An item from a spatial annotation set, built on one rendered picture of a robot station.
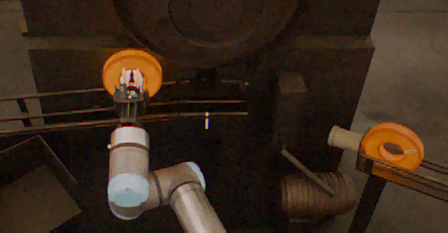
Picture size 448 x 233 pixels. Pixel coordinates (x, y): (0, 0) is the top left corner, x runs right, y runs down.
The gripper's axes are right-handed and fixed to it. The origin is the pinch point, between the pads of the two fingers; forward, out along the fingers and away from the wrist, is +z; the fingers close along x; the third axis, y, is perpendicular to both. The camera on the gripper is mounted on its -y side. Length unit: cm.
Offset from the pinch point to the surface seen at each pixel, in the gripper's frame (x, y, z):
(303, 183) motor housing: -48, -26, -23
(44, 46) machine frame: 23.3, 1.1, 7.7
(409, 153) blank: -72, -6, -24
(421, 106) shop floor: -133, -103, 48
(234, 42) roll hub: -25.0, 20.1, -6.6
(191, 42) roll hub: -15.1, 20.4, -6.7
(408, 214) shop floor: -104, -85, -13
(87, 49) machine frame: 12.0, 0.9, 6.7
